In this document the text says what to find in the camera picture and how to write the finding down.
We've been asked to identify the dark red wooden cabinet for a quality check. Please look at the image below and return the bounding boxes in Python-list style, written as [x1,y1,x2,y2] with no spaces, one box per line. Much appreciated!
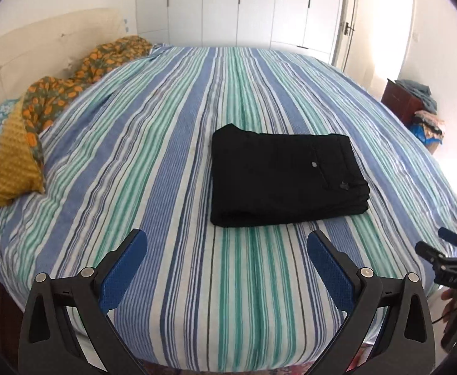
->
[381,80,424,127]

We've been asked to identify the white wardrobe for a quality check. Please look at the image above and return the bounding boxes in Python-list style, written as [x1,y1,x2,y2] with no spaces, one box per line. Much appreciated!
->
[136,0,343,62]

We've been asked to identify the green orange floral blanket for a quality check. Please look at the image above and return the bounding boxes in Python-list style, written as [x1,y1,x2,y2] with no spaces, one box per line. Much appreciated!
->
[22,36,152,167]

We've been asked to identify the pile of clothes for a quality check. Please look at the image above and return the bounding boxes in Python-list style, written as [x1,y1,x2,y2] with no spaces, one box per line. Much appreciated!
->
[395,80,445,154]

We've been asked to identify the blue green striped bedspread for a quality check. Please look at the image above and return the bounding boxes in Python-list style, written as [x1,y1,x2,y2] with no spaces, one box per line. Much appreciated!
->
[0,47,457,372]

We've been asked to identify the beige tufted headboard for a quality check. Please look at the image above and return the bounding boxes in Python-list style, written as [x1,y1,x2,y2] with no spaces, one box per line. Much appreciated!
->
[0,8,126,105]

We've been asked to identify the white door with handle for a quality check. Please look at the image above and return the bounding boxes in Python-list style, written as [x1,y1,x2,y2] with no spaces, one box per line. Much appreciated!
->
[331,0,365,72]

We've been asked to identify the black pants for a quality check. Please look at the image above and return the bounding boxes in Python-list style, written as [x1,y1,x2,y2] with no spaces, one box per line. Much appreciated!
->
[211,124,370,228]

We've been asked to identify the mustard yellow textured pillow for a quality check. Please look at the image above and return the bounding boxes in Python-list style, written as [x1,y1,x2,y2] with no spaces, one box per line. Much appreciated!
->
[0,100,45,208]

